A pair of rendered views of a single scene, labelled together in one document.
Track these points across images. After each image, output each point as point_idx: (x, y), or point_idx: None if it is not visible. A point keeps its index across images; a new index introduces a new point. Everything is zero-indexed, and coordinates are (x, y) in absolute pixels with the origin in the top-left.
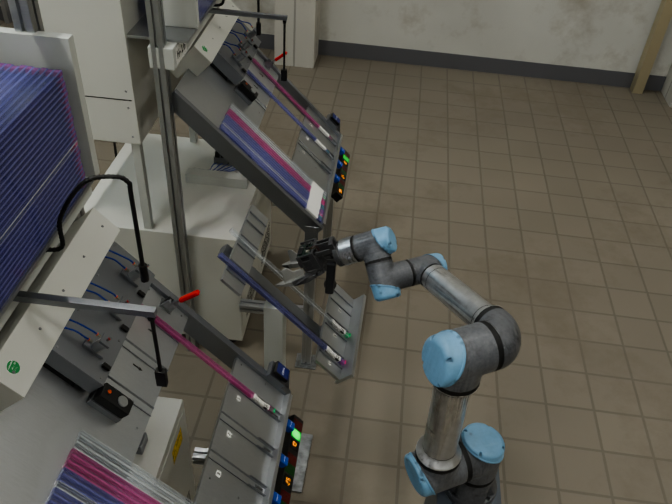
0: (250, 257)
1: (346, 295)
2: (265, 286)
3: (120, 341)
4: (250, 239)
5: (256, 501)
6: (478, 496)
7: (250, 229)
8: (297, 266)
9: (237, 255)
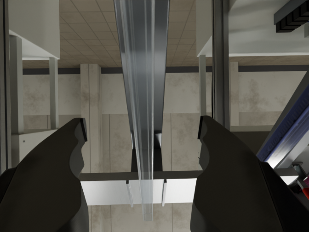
0: (169, 184)
1: None
2: (156, 74)
3: None
4: (117, 193)
5: None
6: None
7: (91, 198)
8: (72, 158)
9: (191, 197)
